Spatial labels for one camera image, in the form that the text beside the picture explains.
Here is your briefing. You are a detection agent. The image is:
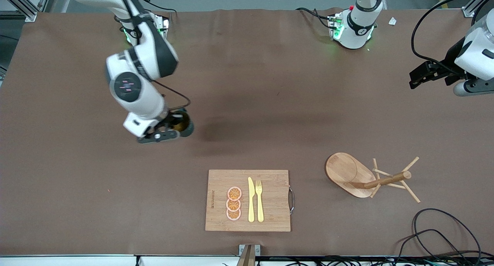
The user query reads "dark green cup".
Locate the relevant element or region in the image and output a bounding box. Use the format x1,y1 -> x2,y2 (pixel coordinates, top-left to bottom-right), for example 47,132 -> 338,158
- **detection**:
170,109 -> 195,138

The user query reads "brown table cover sheet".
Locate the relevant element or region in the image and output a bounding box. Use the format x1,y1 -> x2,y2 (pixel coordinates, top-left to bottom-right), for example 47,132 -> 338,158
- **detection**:
0,7 -> 494,257

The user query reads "yellow plastic knife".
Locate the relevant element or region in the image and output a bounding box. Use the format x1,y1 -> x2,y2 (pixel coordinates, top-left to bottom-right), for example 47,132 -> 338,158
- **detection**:
248,177 -> 255,223

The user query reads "yellow plastic fork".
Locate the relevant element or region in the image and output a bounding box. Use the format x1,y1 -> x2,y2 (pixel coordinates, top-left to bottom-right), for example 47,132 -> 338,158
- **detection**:
255,180 -> 265,223

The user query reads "bamboo cutting board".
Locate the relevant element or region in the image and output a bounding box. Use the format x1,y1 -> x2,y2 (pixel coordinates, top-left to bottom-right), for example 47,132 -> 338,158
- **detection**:
205,169 -> 296,232

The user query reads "wooden mug tree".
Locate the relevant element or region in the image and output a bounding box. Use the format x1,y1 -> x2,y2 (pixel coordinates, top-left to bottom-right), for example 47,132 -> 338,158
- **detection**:
325,152 -> 421,203

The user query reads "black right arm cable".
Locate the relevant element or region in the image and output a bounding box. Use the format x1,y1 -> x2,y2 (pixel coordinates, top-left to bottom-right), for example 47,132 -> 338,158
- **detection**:
116,0 -> 192,109

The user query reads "aluminium frame profile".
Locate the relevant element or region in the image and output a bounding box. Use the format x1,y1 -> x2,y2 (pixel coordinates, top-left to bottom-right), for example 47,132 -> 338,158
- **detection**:
0,0 -> 58,22
462,0 -> 485,18

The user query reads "black arm base cable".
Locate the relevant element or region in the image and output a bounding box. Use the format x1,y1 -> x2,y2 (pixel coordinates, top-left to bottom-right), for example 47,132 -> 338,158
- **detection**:
296,7 -> 333,29

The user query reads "black looped cable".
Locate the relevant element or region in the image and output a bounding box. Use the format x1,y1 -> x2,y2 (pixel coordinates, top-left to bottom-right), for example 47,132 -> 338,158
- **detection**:
394,229 -> 464,266
412,208 -> 483,266

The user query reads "metal mount bracket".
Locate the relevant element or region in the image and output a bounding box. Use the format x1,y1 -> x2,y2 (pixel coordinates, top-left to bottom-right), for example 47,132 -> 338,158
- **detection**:
239,244 -> 261,266

